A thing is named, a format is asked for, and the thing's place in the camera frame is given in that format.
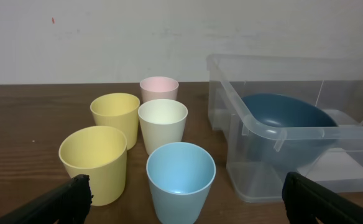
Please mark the cream white plastic cup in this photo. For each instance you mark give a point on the cream white plastic cup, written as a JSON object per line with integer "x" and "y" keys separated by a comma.
{"x": 162, "y": 121}

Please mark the light blue plastic cup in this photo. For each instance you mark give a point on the light blue plastic cup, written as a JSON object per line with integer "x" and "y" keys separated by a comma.
{"x": 180, "y": 176}

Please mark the dark blue large bowl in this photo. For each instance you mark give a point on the dark blue large bowl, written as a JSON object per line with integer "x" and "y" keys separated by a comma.
{"x": 280, "y": 111}

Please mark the clear plastic storage container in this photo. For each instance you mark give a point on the clear plastic storage container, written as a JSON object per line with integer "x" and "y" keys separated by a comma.
{"x": 335, "y": 86}

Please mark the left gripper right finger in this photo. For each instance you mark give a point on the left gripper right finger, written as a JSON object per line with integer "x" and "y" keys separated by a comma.
{"x": 308, "y": 202}

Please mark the yellow cup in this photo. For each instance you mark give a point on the yellow cup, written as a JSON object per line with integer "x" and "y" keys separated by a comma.
{"x": 99, "y": 152}
{"x": 118, "y": 110}

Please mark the white label in container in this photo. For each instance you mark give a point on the white label in container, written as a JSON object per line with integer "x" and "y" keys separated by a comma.
{"x": 334, "y": 164}

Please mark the pink plastic cup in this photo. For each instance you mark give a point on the pink plastic cup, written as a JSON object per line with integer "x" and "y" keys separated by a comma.
{"x": 153, "y": 88}

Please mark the yellow cup upper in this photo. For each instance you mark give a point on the yellow cup upper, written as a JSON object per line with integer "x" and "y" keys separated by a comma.
{"x": 118, "y": 110}

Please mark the yellow cup lower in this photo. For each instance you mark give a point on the yellow cup lower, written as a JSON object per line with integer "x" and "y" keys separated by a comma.
{"x": 99, "y": 152}

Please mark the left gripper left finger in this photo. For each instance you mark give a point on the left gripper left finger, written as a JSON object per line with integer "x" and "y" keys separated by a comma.
{"x": 68, "y": 203}

